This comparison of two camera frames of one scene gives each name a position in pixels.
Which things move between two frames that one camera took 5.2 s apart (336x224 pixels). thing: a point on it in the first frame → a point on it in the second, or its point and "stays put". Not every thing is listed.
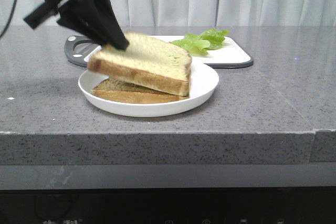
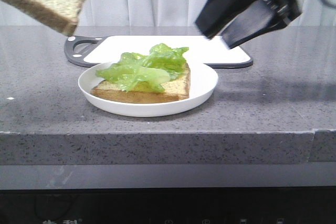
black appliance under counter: (241, 205) stays put
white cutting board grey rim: (234, 53) stays put
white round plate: (203, 80) stays put
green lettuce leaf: (210, 39) → (162, 63)
